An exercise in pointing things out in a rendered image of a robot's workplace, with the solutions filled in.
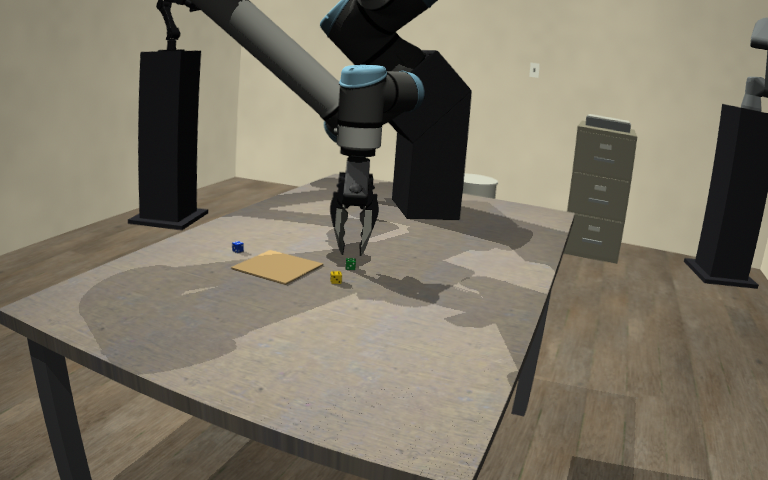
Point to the tan flat mat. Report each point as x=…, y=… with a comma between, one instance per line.
x=277, y=267

